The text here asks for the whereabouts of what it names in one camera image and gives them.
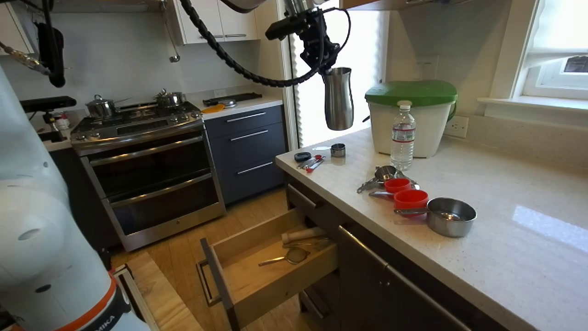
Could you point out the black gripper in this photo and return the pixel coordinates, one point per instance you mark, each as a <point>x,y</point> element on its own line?
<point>314,30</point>

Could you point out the tall silver tin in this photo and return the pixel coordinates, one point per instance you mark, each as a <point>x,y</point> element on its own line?
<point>338,98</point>

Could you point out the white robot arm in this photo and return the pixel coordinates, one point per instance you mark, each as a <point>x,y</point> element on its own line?
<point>37,245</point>

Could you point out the small round metal tin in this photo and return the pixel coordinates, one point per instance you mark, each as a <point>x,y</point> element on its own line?
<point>336,152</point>

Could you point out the small black round object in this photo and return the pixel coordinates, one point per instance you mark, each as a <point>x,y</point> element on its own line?
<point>301,157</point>

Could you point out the flat black tray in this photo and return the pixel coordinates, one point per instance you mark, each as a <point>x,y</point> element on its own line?
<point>231,98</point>

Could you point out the small red white object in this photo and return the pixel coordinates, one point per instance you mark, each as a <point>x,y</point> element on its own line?
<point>314,163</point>

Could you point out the white bin with green lid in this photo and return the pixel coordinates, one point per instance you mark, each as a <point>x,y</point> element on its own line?
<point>415,117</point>

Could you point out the clear plastic water bottle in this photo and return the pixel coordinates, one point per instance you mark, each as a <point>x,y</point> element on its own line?
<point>402,135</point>

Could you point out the dark blue drawer cabinet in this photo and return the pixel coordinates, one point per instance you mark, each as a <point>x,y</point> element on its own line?
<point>244,154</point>

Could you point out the small silver measuring cup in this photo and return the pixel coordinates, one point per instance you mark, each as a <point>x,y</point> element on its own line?
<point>384,174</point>

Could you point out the small red measuring cup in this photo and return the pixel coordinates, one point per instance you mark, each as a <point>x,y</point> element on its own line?
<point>397,185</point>

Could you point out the large red measuring cup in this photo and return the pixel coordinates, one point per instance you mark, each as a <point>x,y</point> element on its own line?
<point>410,200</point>

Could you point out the wooden muddler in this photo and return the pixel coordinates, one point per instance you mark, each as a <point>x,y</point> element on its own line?
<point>303,236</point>

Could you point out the large silver measuring cup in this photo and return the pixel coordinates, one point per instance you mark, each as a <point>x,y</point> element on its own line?
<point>450,218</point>

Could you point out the round metal mesh strainer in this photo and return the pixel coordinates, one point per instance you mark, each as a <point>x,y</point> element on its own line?
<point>288,258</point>

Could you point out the stainless steel stove oven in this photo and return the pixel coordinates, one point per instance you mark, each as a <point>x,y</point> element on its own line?
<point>152,177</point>

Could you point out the white framed window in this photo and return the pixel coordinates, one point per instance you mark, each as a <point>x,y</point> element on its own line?
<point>553,56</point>

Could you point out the open wooden drawer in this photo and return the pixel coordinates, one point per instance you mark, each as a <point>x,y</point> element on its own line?
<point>268,282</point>

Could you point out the small white bottle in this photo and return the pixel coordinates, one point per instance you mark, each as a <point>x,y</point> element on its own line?
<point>60,128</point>

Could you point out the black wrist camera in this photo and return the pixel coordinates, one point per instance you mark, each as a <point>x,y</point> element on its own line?
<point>285,29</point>

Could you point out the white wall cabinet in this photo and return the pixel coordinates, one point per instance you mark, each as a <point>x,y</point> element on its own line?
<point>213,21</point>

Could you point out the white wall outlet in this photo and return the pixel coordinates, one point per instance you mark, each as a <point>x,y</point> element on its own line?
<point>456,126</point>

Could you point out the black camera on stand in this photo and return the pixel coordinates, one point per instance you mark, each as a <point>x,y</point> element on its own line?
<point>51,56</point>

